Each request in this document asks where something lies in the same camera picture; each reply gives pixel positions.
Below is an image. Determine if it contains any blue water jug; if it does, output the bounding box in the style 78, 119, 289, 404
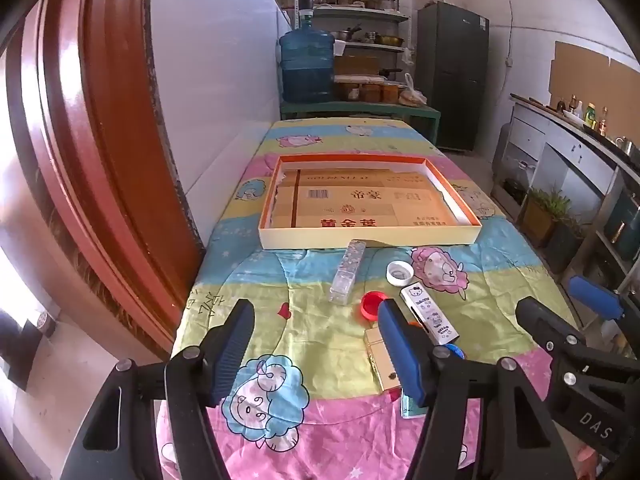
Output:
278, 29, 336, 103

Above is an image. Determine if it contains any dark plant pot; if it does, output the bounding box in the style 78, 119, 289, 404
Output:
542, 220, 583, 273

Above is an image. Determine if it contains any grey gas cylinder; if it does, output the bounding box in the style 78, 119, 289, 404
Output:
495, 122, 513, 171

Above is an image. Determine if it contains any green table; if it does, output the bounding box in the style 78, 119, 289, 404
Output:
280, 101, 442, 148

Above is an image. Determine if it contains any white metal shelf rack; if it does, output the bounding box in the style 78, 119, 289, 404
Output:
295, 0, 413, 106

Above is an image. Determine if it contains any glass jug with dark liquid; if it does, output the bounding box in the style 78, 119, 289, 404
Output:
502, 160, 536, 206

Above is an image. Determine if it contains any shallow cream cardboard box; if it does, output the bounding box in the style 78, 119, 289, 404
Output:
257, 155, 483, 251

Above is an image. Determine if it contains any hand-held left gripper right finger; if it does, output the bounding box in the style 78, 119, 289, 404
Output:
377, 298, 568, 480

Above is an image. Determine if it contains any potted green plant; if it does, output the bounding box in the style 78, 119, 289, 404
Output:
522, 187, 571, 246

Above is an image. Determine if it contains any dark refrigerator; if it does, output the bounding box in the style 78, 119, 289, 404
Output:
416, 1, 490, 152

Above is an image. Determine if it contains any plastic bag of food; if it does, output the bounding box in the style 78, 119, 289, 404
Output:
398, 74, 428, 107

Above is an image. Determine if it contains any white cartoon lighter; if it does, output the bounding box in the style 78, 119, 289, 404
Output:
400, 282, 460, 346

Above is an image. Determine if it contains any gold lighter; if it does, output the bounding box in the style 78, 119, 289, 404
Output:
364, 327, 403, 393

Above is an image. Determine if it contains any red-brown wooden door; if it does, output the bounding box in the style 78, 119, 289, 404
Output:
0, 0, 207, 366

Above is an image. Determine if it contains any clear plastic lighter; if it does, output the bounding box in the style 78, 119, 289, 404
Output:
328, 240, 367, 305

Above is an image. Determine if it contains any brown cardboard box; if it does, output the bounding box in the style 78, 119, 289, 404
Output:
334, 55, 381, 77

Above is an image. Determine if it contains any cartoon sheep printed blanket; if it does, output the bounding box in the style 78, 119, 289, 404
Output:
155, 119, 581, 480

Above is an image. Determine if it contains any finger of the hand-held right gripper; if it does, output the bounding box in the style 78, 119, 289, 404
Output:
515, 296, 622, 392
567, 275, 640, 323

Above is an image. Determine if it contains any grey kitchen counter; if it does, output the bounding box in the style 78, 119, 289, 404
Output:
492, 92, 640, 283

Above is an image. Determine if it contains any red bottle cap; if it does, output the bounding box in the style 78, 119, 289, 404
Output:
361, 292, 387, 322

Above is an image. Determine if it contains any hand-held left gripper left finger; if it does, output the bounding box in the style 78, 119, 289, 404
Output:
60, 299, 257, 480

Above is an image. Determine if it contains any white bottle cap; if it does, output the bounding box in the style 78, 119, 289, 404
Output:
386, 260, 415, 288

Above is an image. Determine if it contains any teal lighter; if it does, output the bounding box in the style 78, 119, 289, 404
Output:
400, 387, 428, 420

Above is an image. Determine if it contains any cardboard sheet on wall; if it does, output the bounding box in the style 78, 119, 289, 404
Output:
548, 41, 640, 111

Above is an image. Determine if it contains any wall cable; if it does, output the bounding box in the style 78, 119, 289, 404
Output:
505, 0, 517, 67

